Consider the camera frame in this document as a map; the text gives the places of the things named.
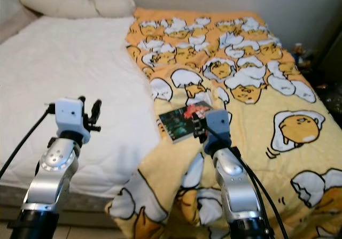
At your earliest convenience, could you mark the dark cover book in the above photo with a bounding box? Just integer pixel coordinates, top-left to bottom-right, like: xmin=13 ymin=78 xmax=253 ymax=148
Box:
xmin=158 ymin=103 xmax=214 ymax=143

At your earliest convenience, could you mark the yellow cartoon egg blanket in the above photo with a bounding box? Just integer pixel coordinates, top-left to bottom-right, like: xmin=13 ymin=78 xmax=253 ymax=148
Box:
xmin=107 ymin=6 xmax=342 ymax=239

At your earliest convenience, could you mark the white quilted mattress pad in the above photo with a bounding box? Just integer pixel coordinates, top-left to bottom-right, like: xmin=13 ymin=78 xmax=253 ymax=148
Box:
xmin=0 ymin=16 xmax=164 ymax=198

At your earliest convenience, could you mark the grey mattress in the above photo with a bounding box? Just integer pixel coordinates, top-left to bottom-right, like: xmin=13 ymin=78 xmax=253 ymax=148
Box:
xmin=0 ymin=183 xmax=118 ymax=210

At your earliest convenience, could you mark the beige short bolster pillow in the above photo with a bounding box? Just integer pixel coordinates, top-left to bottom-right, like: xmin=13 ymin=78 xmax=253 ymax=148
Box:
xmin=92 ymin=0 xmax=136 ymax=18

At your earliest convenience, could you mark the beige long bolster pillow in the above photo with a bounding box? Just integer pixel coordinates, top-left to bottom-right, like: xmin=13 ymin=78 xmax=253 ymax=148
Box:
xmin=20 ymin=0 xmax=99 ymax=19

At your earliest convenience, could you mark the beige bed base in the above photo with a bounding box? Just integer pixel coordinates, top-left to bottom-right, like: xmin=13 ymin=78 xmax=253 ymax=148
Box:
xmin=0 ymin=204 xmax=113 ymax=227

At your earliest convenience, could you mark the dark bedside cabinet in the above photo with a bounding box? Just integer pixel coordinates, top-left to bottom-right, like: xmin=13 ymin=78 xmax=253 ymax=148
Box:
xmin=305 ymin=33 xmax=342 ymax=117

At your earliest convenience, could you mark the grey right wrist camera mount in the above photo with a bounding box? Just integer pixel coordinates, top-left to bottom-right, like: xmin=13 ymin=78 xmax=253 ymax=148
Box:
xmin=204 ymin=109 xmax=231 ymax=149

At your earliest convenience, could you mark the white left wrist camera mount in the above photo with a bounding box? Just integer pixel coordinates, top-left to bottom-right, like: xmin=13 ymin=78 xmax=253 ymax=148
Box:
xmin=56 ymin=97 xmax=86 ymax=138

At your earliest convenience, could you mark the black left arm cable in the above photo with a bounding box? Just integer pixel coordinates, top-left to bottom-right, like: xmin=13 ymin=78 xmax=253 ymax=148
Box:
xmin=0 ymin=103 xmax=59 ymax=178

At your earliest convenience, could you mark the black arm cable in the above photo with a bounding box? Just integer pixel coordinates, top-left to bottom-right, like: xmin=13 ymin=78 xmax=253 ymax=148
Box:
xmin=227 ymin=145 xmax=289 ymax=239
xmin=0 ymin=103 xmax=59 ymax=178

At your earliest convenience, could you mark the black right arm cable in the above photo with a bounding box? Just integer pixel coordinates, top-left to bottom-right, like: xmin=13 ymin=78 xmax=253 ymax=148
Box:
xmin=227 ymin=145 xmax=289 ymax=239

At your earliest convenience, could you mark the beige padded bed frame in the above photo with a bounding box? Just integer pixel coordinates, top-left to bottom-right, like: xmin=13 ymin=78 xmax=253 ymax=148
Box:
xmin=0 ymin=6 xmax=41 ymax=42

